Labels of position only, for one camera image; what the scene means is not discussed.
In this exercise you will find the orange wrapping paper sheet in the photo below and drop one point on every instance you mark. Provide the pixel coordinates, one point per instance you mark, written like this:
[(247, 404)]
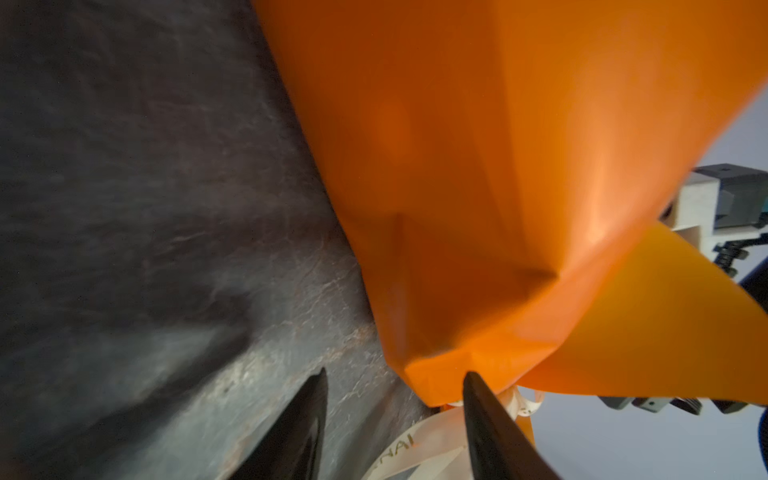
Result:
[(499, 169)]

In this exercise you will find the white printed ribbon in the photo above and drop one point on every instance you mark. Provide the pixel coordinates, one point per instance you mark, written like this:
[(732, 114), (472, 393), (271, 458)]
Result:
[(437, 447)]

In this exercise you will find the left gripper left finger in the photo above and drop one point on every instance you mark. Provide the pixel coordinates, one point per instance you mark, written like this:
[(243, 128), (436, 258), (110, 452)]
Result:
[(292, 447)]

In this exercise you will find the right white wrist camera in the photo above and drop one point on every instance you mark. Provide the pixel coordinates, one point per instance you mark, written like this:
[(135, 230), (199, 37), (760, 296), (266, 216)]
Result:
[(717, 204)]

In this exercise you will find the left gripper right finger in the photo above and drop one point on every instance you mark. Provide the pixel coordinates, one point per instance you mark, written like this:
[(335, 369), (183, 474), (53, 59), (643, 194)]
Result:
[(498, 449)]

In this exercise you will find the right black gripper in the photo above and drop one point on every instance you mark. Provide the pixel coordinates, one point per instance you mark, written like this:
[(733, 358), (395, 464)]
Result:
[(656, 404)]

